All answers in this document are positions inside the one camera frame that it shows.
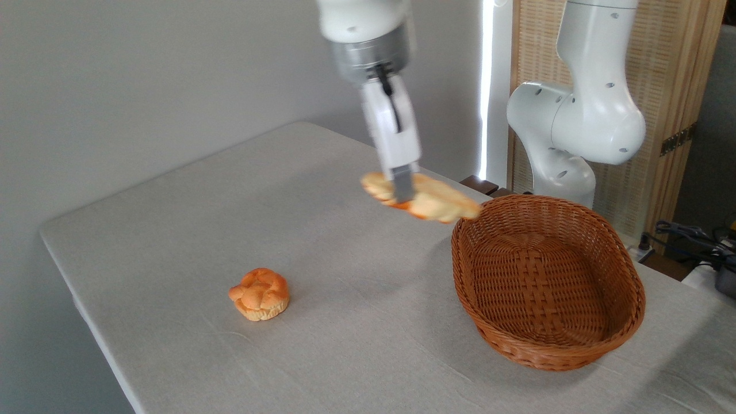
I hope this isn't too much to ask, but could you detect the black cable bundle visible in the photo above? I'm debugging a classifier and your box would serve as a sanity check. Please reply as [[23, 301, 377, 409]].
[[638, 220, 736, 272]]

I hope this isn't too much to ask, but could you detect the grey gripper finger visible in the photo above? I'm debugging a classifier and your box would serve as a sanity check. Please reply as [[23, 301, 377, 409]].
[[391, 163, 420, 204]]

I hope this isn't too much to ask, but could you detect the wooden woven folding screen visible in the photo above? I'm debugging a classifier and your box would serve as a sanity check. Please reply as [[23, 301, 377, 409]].
[[509, 0, 728, 243]]

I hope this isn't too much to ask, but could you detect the brown wicker basket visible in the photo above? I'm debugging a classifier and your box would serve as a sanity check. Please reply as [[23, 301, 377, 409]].
[[451, 194, 646, 371]]

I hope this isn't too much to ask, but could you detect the round orange knotted bun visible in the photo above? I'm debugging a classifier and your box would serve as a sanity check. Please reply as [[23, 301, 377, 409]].
[[228, 268, 290, 321]]

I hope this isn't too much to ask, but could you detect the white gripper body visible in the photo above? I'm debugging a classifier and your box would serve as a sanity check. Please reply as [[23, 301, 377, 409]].
[[361, 75, 422, 171]]

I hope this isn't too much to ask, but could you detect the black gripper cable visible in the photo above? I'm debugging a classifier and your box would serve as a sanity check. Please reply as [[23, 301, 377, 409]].
[[374, 64, 403, 133]]

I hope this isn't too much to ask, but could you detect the metal screen hinge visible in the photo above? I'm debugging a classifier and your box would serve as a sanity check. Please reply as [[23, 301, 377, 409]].
[[660, 125, 694, 157]]

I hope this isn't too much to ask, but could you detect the long braided bread loaf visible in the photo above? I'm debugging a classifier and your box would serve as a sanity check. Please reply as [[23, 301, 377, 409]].
[[361, 171, 482, 224]]

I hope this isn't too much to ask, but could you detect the dark wooden furniture piece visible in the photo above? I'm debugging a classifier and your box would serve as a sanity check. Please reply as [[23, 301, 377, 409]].
[[460, 175, 513, 198]]

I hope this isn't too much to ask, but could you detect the grey tablecloth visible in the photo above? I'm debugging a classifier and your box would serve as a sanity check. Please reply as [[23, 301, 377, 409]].
[[39, 121, 736, 414]]

